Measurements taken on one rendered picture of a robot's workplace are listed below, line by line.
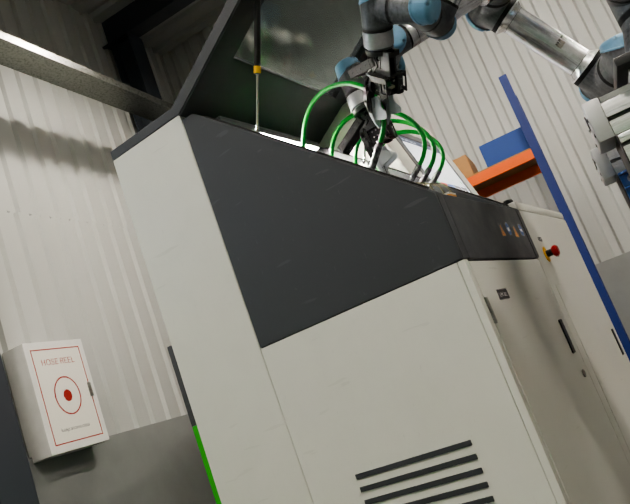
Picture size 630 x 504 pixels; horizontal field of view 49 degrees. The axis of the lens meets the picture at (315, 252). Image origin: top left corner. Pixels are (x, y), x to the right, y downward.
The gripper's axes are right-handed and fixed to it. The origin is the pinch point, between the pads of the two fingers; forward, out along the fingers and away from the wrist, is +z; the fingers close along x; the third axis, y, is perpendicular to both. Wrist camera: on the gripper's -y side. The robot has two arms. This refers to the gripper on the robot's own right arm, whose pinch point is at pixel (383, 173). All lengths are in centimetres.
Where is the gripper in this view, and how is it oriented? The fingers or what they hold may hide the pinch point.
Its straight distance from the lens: 198.6
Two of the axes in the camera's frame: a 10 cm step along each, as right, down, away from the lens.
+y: 7.9, -4.0, -4.7
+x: 5.1, 0.0, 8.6
